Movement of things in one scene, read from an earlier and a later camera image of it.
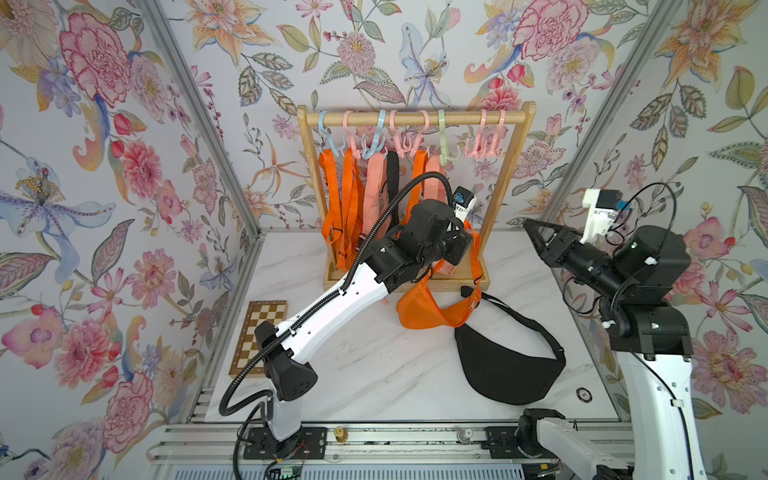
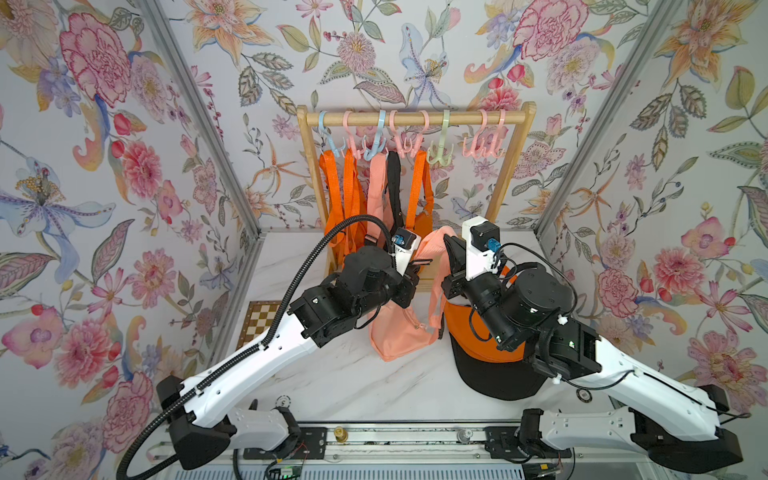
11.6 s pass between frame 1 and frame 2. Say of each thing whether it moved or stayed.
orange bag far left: stayed
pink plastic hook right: stayed
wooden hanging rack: stayed
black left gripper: moved
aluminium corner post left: stayed
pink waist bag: moved
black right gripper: moved
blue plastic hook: stayed
